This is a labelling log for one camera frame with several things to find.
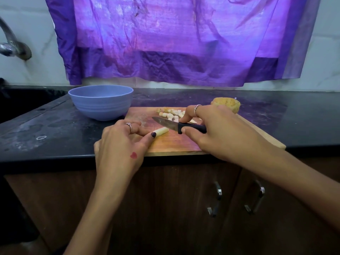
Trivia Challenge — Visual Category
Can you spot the person's right hand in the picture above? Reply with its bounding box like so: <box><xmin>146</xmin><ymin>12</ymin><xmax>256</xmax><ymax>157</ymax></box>
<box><xmin>179</xmin><ymin>104</ymin><xmax>272</xmax><ymax>166</ymax></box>

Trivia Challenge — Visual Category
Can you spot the person's left hand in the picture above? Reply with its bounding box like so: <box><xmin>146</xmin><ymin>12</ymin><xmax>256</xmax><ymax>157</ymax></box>
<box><xmin>95</xmin><ymin>119</ymin><xmax>157</xmax><ymax>194</ymax></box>

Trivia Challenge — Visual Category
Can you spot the rounded potato end piece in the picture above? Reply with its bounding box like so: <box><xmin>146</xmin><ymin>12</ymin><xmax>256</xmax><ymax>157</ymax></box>
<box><xmin>210</xmin><ymin>97</ymin><xmax>241</xmax><ymax>114</ymax></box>

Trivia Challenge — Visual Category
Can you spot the tan potato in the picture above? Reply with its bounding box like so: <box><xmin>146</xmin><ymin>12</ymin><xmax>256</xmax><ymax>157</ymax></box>
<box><xmin>153</xmin><ymin>127</ymin><xmax>170</xmax><ymax>138</ymax></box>

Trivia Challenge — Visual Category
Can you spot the black handled knife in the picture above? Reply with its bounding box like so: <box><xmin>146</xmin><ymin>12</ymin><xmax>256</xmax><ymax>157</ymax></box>
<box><xmin>152</xmin><ymin>115</ymin><xmax>208</xmax><ymax>135</ymax></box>

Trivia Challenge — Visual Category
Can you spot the blue bowl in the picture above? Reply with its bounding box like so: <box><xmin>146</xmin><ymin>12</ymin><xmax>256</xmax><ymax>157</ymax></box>
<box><xmin>67</xmin><ymin>85</ymin><xmax>135</xmax><ymax>121</ymax></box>

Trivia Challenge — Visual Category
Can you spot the pile of diced potato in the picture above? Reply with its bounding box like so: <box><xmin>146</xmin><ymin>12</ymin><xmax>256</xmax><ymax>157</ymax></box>
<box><xmin>157</xmin><ymin>107</ymin><xmax>187</xmax><ymax>123</ymax></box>

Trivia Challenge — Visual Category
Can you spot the person's right forearm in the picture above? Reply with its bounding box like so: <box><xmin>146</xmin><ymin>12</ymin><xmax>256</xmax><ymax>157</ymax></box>
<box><xmin>247</xmin><ymin>143</ymin><xmax>340</xmax><ymax>232</ymax></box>

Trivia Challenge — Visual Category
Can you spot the wooden cutting board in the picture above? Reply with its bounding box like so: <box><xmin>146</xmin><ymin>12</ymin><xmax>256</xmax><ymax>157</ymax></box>
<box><xmin>95</xmin><ymin>107</ymin><xmax>287</xmax><ymax>157</ymax></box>

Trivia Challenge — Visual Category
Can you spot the dark sink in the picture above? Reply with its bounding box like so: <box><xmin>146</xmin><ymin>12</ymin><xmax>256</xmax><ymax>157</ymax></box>
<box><xmin>0</xmin><ymin>85</ymin><xmax>70</xmax><ymax>124</ymax></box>

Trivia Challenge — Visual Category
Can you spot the purple cloth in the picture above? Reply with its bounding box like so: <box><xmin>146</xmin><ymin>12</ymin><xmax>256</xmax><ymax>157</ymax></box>
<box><xmin>45</xmin><ymin>0</ymin><xmax>322</xmax><ymax>87</ymax></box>

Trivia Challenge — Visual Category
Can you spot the metal faucet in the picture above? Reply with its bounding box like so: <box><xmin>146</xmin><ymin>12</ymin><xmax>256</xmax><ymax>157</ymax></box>
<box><xmin>0</xmin><ymin>17</ymin><xmax>33</xmax><ymax>61</ymax></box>

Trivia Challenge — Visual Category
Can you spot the metal cabinet handle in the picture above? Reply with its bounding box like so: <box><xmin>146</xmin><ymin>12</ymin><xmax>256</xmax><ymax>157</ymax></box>
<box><xmin>206</xmin><ymin>180</ymin><xmax>223</xmax><ymax>218</ymax></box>
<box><xmin>244</xmin><ymin>179</ymin><xmax>266</xmax><ymax>215</ymax></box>

